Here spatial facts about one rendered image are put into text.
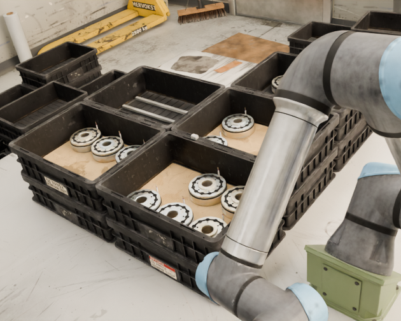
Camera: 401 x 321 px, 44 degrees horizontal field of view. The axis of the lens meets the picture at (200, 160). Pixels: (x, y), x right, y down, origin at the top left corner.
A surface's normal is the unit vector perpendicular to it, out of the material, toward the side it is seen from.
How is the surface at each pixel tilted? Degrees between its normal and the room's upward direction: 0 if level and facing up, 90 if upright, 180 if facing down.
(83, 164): 0
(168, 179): 0
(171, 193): 0
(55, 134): 90
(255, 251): 67
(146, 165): 90
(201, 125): 90
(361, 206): 51
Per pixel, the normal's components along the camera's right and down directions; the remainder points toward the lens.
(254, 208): -0.34, -0.11
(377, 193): -0.69, -0.18
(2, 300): -0.12, -0.81
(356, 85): -0.76, 0.33
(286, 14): -0.64, 0.51
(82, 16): 0.76, 0.29
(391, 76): -0.72, 0.04
